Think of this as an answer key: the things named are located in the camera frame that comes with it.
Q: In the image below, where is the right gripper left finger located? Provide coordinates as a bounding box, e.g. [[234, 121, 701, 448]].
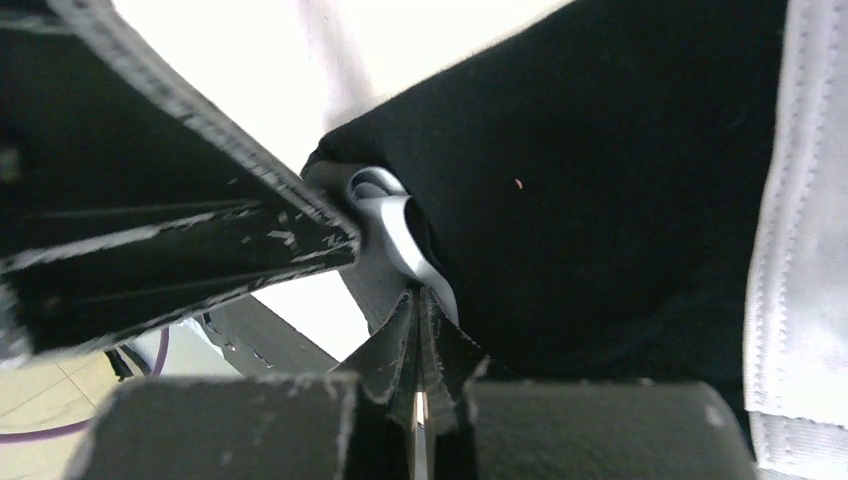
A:
[[65, 289, 419, 479]]

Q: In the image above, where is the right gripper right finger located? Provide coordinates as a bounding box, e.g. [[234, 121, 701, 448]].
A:
[[420, 288, 756, 479]]

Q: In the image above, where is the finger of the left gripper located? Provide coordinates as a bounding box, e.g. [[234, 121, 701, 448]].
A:
[[1, 1, 361, 368]]

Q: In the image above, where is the black underwear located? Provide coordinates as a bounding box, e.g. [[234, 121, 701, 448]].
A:
[[303, 1, 847, 479]]

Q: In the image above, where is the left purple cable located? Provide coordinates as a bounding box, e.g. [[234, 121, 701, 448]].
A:
[[0, 327, 172, 446]]

